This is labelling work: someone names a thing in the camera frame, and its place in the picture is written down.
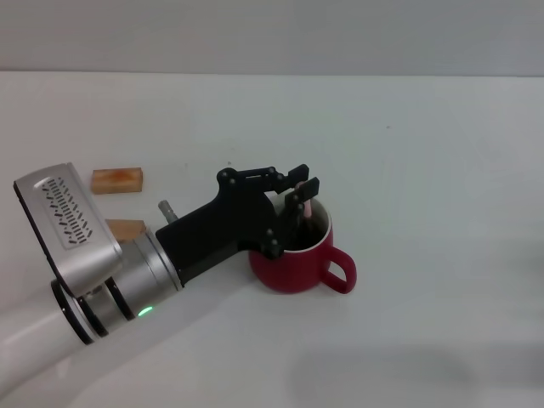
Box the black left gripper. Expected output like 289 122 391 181
155 163 320 286

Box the pink handled metal spoon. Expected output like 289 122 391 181
295 181 314 229

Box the red ceramic cup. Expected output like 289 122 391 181
248 195 358 295

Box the plain wooden block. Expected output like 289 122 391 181
105 218 148 243

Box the wooden block with orange stain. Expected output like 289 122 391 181
91 167 145 196

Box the left gripper cable with plug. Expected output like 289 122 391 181
157 200 179 224

